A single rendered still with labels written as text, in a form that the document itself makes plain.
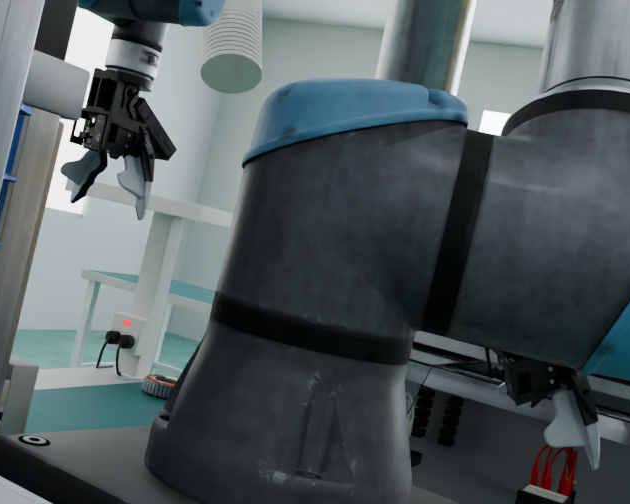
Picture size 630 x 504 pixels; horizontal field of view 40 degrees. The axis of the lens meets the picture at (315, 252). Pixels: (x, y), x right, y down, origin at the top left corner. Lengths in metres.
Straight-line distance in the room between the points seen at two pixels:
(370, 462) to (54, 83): 0.30
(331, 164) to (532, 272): 0.11
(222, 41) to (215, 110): 6.70
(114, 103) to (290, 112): 0.84
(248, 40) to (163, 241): 0.57
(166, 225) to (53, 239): 5.24
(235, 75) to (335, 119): 1.91
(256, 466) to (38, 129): 0.25
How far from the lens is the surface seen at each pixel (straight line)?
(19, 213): 0.57
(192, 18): 1.15
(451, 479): 1.48
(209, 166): 8.98
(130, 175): 1.27
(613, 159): 0.47
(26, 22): 0.49
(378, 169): 0.45
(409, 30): 0.77
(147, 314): 2.23
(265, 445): 0.44
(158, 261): 2.22
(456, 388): 1.30
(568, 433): 1.01
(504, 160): 0.46
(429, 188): 0.44
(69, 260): 7.64
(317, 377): 0.45
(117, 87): 1.29
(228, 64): 2.32
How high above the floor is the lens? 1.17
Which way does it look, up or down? level
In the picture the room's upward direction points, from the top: 13 degrees clockwise
